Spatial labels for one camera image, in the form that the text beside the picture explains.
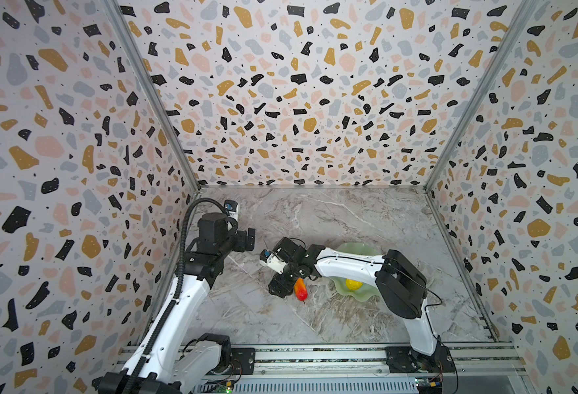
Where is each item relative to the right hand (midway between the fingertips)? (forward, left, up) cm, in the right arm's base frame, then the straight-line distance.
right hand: (272, 277), depth 85 cm
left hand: (+9, +10, +19) cm, 23 cm away
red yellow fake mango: (-3, -10, -3) cm, 11 cm away
